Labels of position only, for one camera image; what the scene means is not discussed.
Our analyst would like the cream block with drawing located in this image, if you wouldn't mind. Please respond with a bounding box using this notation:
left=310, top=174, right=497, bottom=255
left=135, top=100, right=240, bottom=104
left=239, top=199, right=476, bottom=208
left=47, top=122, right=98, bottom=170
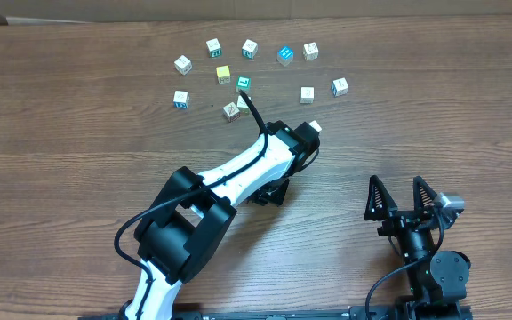
left=303, top=42, right=319, bottom=61

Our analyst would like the cream umbrella block far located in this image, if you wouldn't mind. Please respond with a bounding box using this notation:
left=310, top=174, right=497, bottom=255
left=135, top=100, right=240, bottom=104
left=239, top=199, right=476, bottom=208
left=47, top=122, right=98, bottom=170
left=331, top=77, right=349, bottom=97

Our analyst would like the yellow top wooden block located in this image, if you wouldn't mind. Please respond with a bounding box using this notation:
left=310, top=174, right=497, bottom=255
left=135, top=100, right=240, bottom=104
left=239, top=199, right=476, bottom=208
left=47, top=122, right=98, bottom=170
left=216, top=65, right=231, bottom=84

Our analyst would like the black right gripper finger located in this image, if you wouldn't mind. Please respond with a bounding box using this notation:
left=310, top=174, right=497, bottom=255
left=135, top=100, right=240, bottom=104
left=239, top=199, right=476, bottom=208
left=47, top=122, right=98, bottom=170
left=412, top=176, right=437, bottom=210
left=364, top=175, right=398, bottom=221

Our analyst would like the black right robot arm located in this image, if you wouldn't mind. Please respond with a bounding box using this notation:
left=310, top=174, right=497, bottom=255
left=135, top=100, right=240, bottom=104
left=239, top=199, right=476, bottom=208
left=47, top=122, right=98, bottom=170
left=364, top=175, right=473, bottom=320

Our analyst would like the green H wooden block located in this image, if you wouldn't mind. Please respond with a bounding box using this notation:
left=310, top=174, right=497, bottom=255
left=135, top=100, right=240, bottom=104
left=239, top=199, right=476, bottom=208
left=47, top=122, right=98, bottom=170
left=206, top=38, right=222, bottom=58

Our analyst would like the teal letter wooden block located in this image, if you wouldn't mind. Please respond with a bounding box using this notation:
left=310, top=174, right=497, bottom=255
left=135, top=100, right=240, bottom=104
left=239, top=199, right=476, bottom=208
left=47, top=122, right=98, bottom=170
left=242, top=39, right=258, bottom=60

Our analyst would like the small cream block far left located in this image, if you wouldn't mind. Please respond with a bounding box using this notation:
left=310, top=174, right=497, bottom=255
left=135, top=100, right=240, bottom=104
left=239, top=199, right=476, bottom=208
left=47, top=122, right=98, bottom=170
left=174, top=55, right=192, bottom=75

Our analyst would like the blue top wooden block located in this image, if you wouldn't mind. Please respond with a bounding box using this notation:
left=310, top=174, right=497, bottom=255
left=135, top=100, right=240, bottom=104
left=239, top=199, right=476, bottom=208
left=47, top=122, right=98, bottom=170
left=276, top=46, right=294, bottom=67

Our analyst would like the mint green top block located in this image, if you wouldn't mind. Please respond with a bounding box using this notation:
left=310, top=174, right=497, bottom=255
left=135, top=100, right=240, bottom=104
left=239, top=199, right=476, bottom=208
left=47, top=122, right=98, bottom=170
left=236, top=76, right=252, bottom=93

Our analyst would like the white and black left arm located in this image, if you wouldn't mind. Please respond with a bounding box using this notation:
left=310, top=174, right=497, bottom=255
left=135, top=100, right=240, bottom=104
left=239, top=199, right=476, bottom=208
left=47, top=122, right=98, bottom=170
left=118, top=121, right=322, bottom=319

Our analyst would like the cream turtle wooden block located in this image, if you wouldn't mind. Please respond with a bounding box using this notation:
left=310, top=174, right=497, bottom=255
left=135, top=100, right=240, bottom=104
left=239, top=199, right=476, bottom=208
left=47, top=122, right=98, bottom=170
left=300, top=87, right=315, bottom=104

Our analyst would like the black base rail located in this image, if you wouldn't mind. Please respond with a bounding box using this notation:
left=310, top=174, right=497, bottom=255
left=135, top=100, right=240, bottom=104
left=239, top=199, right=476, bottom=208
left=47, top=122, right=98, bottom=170
left=77, top=304, right=475, bottom=320

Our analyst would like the yellow S wooden block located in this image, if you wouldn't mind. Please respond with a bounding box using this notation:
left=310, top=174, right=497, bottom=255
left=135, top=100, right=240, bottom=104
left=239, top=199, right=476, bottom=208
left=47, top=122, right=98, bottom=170
left=236, top=95, right=250, bottom=115

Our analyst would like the cream block red letter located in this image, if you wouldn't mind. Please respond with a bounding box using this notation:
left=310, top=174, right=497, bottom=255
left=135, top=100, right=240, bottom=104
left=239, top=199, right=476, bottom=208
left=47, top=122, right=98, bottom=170
left=222, top=102, right=241, bottom=123

